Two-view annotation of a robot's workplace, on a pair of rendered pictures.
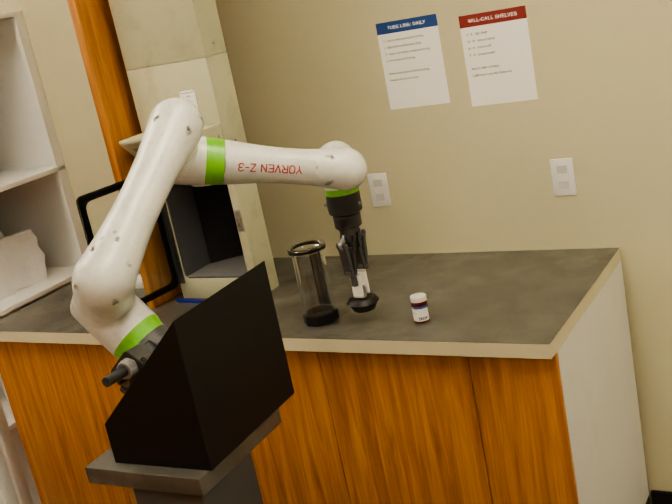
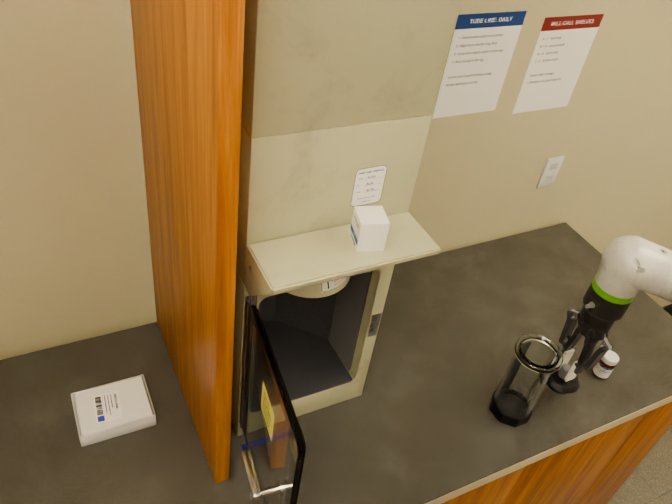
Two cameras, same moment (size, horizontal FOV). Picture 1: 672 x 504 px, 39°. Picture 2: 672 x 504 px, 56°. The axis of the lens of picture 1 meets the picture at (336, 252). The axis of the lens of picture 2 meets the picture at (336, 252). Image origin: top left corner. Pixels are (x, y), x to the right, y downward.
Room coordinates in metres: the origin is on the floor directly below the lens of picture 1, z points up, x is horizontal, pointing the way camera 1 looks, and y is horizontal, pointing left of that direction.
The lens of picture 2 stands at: (2.58, 1.19, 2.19)
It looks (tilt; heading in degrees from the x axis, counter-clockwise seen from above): 40 degrees down; 295
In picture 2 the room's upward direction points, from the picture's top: 10 degrees clockwise
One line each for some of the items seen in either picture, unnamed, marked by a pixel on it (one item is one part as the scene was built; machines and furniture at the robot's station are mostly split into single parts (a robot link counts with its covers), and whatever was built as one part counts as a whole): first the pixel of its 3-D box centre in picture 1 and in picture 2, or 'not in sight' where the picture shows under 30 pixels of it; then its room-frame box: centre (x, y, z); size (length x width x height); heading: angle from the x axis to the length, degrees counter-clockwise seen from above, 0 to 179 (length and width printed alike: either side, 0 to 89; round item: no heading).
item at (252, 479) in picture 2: not in sight; (260, 473); (2.88, 0.70, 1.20); 0.10 x 0.05 x 0.03; 141
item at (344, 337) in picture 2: (225, 213); (290, 304); (3.07, 0.33, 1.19); 0.26 x 0.24 x 0.35; 58
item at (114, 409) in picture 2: not in sight; (113, 409); (3.31, 0.65, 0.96); 0.16 x 0.12 x 0.04; 57
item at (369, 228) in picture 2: not in sight; (369, 228); (2.90, 0.40, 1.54); 0.05 x 0.05 x 0.06; 44
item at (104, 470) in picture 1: (185, 444); not in sight; (1.98, 0.42, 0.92); 0.32 x 0.32 x 0.04; 59
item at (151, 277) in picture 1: (130, 244); (266, 436); (2.92, 0.63, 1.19); 0.30 x 0.01 x 0.40; 141
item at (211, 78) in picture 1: (216, 175); (295, 259); (3.07, 0.33, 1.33); 0.32 x 0.25 x 0.77; 58
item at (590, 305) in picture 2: (343, 203); (605, 299); (2.48, -0.04, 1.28); 0.12 x 0.09 x 0.06; 58
